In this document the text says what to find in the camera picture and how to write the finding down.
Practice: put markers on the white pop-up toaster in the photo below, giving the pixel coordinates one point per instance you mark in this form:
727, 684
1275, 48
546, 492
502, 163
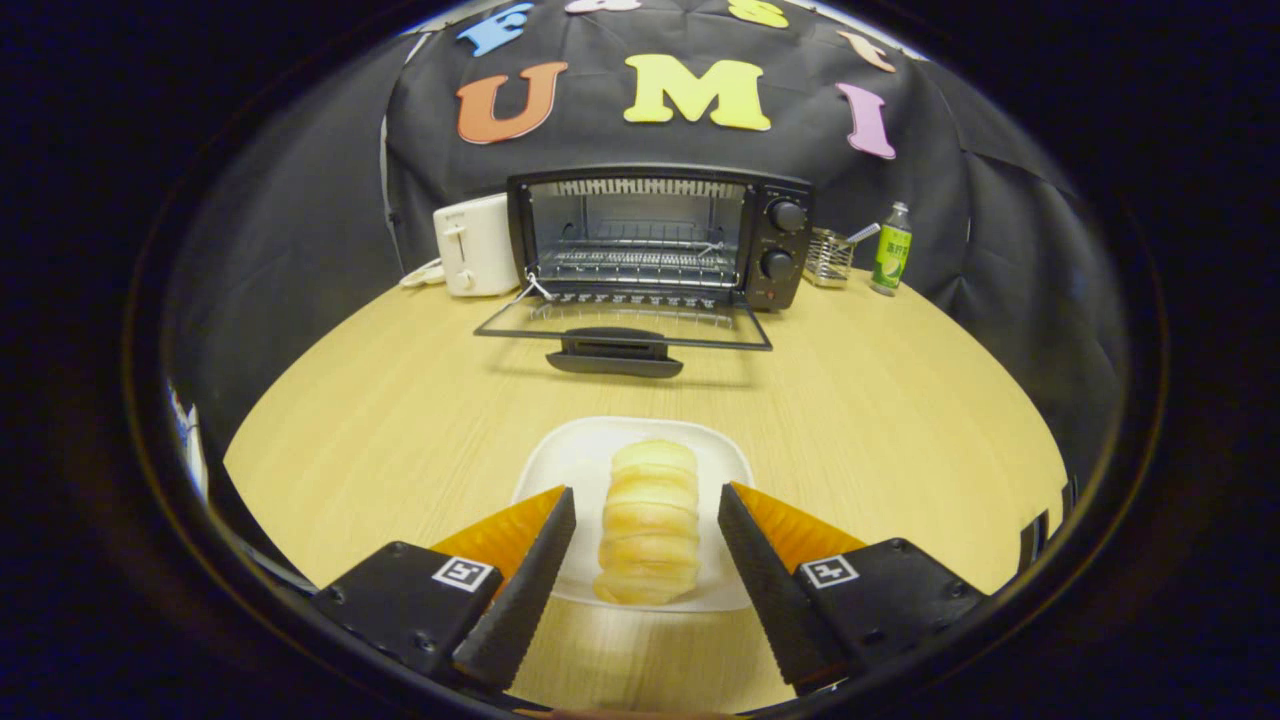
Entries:
480, 245

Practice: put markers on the black toaster oven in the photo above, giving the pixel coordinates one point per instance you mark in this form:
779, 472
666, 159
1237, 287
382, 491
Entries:
780, 240

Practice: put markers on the green label drink bottle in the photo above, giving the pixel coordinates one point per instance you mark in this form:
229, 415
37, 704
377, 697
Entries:
890, 255

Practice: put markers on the white rectangular plate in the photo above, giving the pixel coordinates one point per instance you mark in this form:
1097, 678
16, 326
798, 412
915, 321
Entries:
570, 460

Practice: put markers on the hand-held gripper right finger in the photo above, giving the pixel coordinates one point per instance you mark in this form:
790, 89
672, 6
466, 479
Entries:
770, 590

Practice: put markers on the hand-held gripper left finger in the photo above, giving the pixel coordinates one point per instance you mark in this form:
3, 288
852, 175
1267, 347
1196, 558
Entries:
530, 590

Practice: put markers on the ridged bread roll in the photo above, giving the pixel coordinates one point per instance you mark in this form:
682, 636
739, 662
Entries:
650, 520

